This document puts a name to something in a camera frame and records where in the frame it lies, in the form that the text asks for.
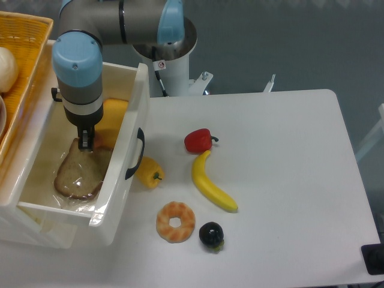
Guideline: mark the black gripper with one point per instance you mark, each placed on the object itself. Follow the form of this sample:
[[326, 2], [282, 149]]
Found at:
[[85, 127]]

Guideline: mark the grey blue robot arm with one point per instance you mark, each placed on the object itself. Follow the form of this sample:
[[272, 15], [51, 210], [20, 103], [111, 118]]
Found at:
[[84, 28]]

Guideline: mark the open white drawer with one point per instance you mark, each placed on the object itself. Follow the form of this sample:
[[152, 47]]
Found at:
[[95, 220]]

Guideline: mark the white drawer cabinet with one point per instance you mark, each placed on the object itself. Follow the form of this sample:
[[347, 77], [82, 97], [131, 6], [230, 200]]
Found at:
[[18, 225]]

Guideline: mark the brown bread slice in wrap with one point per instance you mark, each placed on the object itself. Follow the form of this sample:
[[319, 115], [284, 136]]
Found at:
[[81, 174]]

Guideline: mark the yellow bell pepper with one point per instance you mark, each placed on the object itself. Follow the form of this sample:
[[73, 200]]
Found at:
[[149, 173]]

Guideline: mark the dark bowl at left edge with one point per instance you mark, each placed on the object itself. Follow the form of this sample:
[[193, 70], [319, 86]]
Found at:
[[3, 116]]

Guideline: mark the white round bun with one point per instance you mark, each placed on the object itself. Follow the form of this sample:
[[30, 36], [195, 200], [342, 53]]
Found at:
[[9, 70]]

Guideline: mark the yellow wicker basket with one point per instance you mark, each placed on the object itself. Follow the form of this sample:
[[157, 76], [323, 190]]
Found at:
[[25, 36]]

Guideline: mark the red bell pepper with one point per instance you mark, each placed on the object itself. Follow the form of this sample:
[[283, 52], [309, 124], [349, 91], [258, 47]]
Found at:
[[199, 141]]

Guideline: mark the glazed donut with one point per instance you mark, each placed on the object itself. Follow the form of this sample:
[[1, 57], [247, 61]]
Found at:
[[175, 222]]

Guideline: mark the yellow banana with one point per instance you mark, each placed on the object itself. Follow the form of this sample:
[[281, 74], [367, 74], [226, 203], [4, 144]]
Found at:
[[212, 192]]

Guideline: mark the dark purple mangosteen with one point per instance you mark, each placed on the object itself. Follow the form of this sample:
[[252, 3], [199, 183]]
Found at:
[[211, 236]]

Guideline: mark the black device at table edge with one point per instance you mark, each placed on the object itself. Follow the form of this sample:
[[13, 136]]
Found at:
[[373, 258]]

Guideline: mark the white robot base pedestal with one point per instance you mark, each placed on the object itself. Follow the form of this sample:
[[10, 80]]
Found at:
[[169, 66]]

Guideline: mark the white frame at right edge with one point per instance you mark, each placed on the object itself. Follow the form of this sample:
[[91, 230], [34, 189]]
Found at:
[[372, 138]]

